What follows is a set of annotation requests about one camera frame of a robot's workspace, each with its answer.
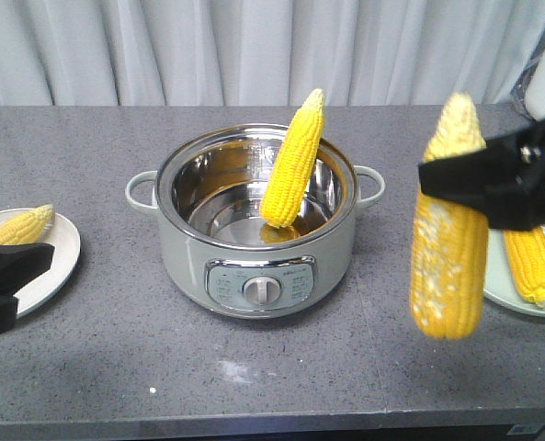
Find bright yellow corn cob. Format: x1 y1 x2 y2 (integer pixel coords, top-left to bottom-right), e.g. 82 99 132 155
260 88 325 229

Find green plate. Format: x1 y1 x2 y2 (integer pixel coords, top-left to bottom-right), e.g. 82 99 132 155
484 226 545 317

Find grey curtain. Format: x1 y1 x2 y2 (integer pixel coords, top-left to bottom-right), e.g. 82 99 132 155
0 1 545 106

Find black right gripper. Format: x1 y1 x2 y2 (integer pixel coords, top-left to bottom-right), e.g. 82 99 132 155
418 119 545 231

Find white plate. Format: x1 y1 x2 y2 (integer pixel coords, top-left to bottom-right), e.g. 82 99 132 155
0 208 81 318

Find pale yellow corn cob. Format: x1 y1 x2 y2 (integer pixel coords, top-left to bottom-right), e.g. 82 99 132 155
0 204 55 245

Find speckled yellow corn cob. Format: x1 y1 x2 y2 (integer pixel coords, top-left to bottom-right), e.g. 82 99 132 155
409 93 489 339

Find green electric cooking pot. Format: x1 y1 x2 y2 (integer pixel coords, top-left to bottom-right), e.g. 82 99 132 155
125 123 386 319

